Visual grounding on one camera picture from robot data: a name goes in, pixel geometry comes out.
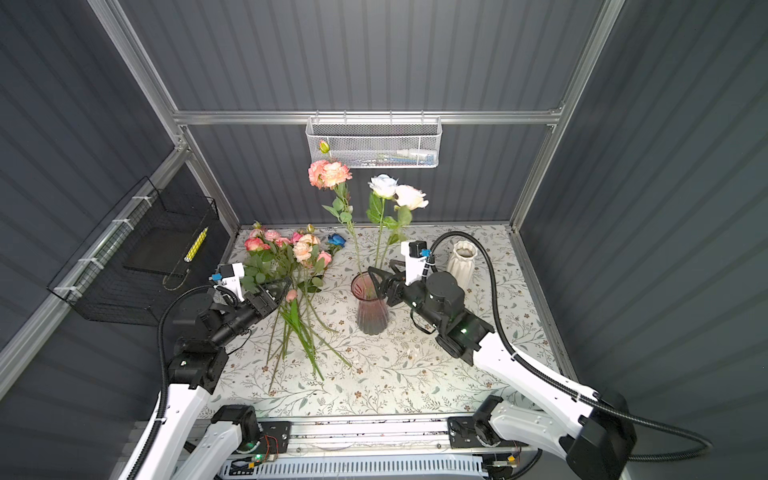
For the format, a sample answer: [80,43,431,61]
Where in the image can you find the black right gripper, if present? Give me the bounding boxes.
[369,257,446,332]

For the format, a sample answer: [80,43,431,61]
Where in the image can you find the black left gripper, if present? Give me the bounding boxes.
[210,276,289,352]

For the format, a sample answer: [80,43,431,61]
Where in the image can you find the pink glass vase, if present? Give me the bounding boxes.
[351,273,389,335]

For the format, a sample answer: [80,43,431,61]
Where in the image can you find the bunch of artificial flowers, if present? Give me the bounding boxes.
[240,223,351,379]

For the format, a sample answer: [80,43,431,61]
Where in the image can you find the white ribbed ceramic vase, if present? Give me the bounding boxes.
[447,240,478,290]

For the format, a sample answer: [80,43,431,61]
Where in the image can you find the cream rose stem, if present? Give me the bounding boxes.
[379,184,429,266]

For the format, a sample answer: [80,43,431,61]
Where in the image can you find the white rose stem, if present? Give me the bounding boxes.
[366,174,399,267]

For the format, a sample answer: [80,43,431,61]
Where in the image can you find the pink carnation stem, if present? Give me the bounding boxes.
[308,159,363,273]

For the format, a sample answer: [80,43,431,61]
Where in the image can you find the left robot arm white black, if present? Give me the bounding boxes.
[120,277,291,479]

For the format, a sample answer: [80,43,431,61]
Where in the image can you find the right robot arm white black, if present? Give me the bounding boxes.
[368,268,637,479]

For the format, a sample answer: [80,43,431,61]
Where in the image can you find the blue artificial rose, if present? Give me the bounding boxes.
[328,233,346,248]

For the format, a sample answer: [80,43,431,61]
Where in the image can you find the floral patterned table mat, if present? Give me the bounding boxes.
[199,224,559,419]

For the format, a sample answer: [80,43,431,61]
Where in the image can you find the items in white basket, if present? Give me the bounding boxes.
[352,149,439,168]

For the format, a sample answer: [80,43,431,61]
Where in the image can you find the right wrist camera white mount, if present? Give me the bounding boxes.
[400,240,430,286]

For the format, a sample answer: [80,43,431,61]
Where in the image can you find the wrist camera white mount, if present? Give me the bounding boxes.
[400,240,430,286]
[210,263,245,301]

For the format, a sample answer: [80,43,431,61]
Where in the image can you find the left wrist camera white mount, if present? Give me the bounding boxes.
[210,263,245,301]

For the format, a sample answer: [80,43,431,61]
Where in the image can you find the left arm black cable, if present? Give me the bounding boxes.
[122,284,241,480]

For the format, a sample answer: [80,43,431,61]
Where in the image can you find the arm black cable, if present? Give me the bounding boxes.
[427,230,714,463]
[122,284,241,480]

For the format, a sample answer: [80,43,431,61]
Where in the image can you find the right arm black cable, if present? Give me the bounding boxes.
[427,230,714,463]

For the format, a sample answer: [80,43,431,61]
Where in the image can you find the black wire basket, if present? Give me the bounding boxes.
[48,183,229,326]

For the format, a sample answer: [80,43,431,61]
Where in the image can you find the white wire mesh basket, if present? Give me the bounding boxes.
[305,114,443,169]

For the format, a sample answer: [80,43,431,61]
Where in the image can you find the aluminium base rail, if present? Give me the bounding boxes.
[149,413,541,463]

